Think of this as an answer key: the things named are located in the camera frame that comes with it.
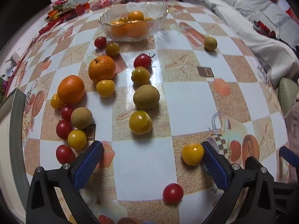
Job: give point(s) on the clear glass bowl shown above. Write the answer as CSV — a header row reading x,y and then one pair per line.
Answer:
x,y
154,16

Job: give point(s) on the green-edged white cardboard box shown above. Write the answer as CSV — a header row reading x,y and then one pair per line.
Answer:
x,y
16,121

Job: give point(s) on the small brown longan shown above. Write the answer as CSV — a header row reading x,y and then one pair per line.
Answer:
x,y
210,43

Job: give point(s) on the white blanket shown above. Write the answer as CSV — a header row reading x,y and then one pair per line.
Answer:
x,y
245,28

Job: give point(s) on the brownish yellow cherry tomato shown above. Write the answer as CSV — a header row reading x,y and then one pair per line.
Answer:
x,y
112,49

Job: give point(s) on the pink cloth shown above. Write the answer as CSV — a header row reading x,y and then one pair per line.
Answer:
x,y
293,133

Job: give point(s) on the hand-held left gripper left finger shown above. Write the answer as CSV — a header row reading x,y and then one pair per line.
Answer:
x,y
87,165

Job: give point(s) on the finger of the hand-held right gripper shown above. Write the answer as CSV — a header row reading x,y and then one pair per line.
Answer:
x,y
289,154
251,162

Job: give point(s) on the pile of colourful snack packets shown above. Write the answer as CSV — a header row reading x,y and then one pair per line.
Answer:
x,y
60,8

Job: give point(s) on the grey striped blanket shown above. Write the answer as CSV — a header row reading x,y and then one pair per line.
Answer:
x,y
257,1

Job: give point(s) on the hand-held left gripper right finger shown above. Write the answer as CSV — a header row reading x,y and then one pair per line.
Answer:
x,y
215,165

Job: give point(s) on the clear bag of red snacks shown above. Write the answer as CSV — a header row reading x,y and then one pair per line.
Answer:
x,y
102,1

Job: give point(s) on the large brown longan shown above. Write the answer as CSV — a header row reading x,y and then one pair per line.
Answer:
x,y
146,96

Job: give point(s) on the pale green cushion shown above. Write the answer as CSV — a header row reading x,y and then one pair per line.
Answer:
x,y
286,95

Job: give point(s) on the orange mandarin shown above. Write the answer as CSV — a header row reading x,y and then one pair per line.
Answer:
x,y
116,26
135,15
102,68
123,19
137,29
71,89

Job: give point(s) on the small white carton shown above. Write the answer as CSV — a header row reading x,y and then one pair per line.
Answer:
x,y
14,57

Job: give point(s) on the red cherry tomato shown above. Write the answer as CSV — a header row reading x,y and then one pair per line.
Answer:
x,y
63,129
67,112
64,154
173,193
142,61
100,42

